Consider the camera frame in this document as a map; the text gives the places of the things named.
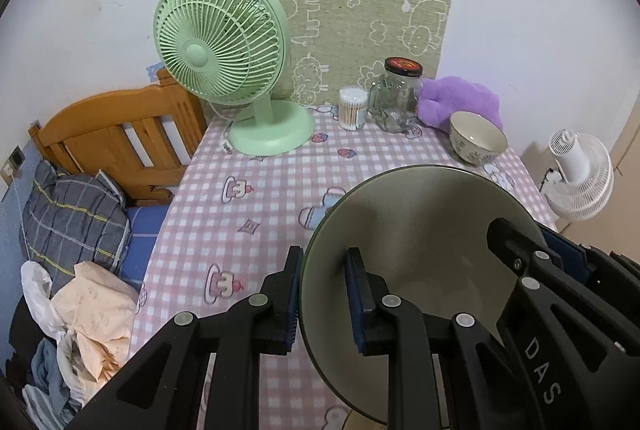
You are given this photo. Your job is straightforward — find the white desk fan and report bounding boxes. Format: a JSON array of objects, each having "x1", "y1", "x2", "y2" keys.
[{"x1": 542, "y1": 127, "x2": 615, "y2": 222}]

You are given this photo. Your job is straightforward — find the peach cloth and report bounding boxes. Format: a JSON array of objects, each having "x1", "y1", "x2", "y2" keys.
[{"x1": 50, "y1": 261, "x2": 138, "y2": 383}]

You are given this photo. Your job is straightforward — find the cotton swab container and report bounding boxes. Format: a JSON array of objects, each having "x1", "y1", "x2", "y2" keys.
[{"x1": 339, "y1": 86, "x2": 370, "y2": 131}]

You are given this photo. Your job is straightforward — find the pink checked tablecloth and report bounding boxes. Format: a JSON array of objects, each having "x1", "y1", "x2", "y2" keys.
[{"x1": 127, "y1": 103, "x2": 558, "y2": 430}]

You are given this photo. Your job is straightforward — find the green desk fan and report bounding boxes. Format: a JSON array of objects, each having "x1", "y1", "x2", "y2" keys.
[{"x1": 152, "y1": 0, "x2": 316, "y2": 156}]

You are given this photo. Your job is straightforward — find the white fan power cable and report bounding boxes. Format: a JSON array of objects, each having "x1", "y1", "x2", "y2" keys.
[{"x1": 207, "y1": 103, "x2": 236, "y2": 153}]

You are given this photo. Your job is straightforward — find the blue bed sheet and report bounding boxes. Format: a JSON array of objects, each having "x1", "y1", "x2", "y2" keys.
[{"x1": 117, "y1": 205, "x2": 171, "y2": 281}]

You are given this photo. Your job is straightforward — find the wooden bed headboard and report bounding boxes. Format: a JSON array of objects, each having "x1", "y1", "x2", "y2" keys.
[{"x1": 29, "y1": 69, "x2": 208, "y2": 206}]

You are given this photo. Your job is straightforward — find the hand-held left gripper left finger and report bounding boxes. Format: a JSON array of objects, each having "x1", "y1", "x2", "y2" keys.
[{"x1": 65, "y1": 247, "x2": 306, "y2": 430}]

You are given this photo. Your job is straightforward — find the grey plaid pillow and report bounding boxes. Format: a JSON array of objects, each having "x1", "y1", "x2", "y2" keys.
[{"x1": 20, "y1": 159, "x2": 132, "y2": 281}]

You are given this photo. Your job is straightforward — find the glass jar with dark lid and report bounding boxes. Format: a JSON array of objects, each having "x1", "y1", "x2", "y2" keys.
[{"x1": 369, "y1": 57, "x2": 425, "y2": 133}]

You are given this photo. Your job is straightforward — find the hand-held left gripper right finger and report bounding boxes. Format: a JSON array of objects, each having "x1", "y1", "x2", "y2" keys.
[{"x1": 345, "y1": 247, "x2": 531, "y2": 430}]

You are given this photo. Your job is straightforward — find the large dark-rimmed ceramic bowl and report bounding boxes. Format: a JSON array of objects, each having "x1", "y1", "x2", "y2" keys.
[{"x1": 299, "y1": 164, "x2": 551, "y2": 426}]

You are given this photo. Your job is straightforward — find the purple plush toy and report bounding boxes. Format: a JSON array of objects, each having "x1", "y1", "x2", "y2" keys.
[{"x1": 416, "y1": 76, "x2": 502, "y2": 131}]

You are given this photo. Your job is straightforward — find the white plastic bag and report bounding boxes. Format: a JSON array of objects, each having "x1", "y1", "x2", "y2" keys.
[{"x1": 20, "y1": 260, "x2": 68, "y2": 341}]

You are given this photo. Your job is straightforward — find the blue clothes pile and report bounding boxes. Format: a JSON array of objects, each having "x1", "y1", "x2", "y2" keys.
[{"x1": 22, "y1": 337, "x2": 86, "y2": 428}]

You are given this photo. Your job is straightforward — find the green sheep print wall mat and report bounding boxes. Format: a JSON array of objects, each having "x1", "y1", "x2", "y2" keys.
[{"x1": 265, "y1": 0, "x2": 452, "y2": 106}]

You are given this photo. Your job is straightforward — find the small blue floral bowl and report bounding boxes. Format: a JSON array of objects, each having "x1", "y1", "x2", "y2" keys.
[{"x1": 448, "y1": 111, "x2": 508, "y2": 167}]

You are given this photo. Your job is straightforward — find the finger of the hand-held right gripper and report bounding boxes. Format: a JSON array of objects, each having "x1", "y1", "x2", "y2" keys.
[
  {"x1": 487, "y1": 217, "x2": 561, "y2": 281},
  {"x1": 542, "y1": 227, "x2": 640, "y2": 311}
]

